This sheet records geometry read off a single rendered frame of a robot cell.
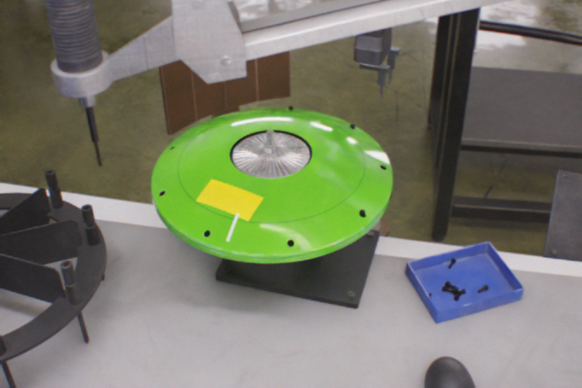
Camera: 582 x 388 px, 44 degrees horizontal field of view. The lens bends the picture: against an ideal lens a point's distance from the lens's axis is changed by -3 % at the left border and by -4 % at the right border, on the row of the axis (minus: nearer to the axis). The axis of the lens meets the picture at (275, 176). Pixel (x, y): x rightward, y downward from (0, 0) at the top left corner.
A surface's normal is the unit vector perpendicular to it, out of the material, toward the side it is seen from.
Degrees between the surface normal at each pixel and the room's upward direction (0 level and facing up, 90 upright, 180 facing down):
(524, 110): 0
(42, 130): 0
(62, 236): 86
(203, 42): 90
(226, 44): 90
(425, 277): 0
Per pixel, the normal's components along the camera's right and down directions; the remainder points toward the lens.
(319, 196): 0.11, -0.65
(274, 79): 0.22, 0.59
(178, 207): -0.36, -0.58
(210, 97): 0.58, 0.48
